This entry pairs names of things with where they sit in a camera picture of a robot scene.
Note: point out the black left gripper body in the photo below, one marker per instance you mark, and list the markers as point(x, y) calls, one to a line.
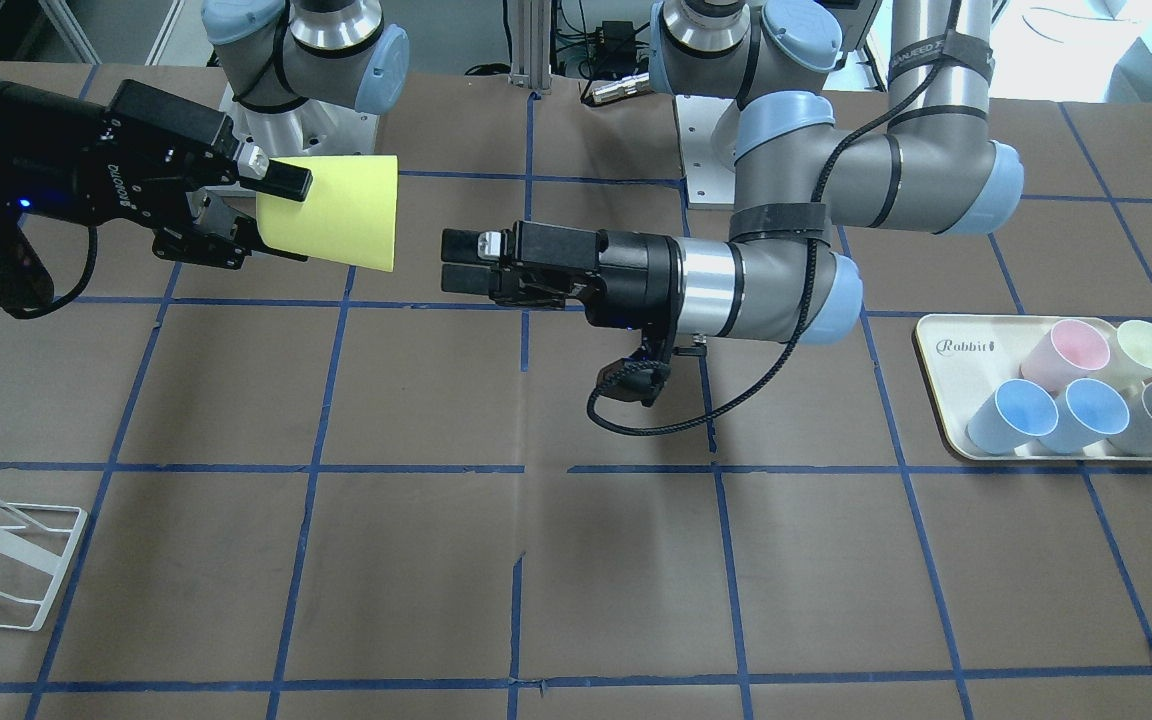
point(631, 268)

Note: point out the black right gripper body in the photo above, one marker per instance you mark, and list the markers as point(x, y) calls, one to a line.
point(56, 160)

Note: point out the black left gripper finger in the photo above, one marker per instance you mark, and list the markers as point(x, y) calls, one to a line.
point(470, 280)
point(473, 247)

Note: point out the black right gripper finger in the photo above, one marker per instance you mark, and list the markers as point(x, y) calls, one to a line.
point(261, 174)
point(217, 235)

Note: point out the yellow plastic cup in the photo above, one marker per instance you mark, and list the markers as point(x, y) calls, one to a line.
point(349, 215)

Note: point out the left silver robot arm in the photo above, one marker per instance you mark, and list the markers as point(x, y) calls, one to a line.
point(927, 165)

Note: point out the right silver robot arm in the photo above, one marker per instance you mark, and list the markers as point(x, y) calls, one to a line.
point(211, 193)

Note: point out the blue plastic cup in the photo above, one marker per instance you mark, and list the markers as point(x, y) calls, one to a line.
point(1089, 411)
point(1017, 413)

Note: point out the pink plastic cup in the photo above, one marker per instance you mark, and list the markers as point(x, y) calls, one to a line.
point(1070, 350)

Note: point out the cream plastic cup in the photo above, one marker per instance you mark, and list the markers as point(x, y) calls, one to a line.
point(1131, 354)

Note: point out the cream plastic tray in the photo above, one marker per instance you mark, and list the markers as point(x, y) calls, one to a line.
point(966, 356)

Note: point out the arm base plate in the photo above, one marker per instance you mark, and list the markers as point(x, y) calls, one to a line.
point(707, 130)
point(315, 129)

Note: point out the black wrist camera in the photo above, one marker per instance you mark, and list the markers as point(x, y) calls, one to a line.
point(642, 376)

